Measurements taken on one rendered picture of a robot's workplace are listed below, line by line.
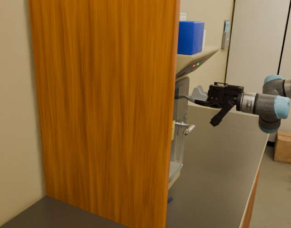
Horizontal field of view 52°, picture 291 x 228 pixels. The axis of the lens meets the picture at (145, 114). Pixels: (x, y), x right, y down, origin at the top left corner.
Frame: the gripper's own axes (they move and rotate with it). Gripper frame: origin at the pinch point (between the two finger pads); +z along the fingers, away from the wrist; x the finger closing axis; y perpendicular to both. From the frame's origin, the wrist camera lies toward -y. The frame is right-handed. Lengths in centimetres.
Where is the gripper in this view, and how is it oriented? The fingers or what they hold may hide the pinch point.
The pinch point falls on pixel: (188, 98)
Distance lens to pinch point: 116.2
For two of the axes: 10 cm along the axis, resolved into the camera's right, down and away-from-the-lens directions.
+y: 0.3, -9.5, -3.3
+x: -4.6, 2.8, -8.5
